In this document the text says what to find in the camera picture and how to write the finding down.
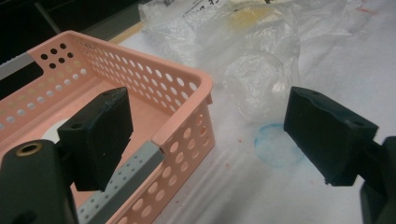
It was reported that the clear plastic wrap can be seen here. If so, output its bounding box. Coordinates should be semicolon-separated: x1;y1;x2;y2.
221;50;301;123

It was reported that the yellow item in bag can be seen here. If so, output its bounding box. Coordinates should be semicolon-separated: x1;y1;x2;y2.
229;6;282;33

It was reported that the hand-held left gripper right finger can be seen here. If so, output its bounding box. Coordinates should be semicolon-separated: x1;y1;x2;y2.
283;86;379;188

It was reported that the grey strip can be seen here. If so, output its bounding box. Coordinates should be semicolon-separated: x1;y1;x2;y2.
0;51;35;81

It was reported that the pink perforated plastic basket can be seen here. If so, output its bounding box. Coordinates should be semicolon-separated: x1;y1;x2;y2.
0;30;217;224

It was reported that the grey perforated bar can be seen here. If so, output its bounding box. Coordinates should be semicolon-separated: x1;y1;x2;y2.
76;140;165;224

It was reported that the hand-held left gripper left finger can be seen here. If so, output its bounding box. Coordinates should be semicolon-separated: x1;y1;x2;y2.
57;86;134;192

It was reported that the clear plastic bag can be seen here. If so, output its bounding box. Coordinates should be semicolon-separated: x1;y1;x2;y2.
137;0;396;94

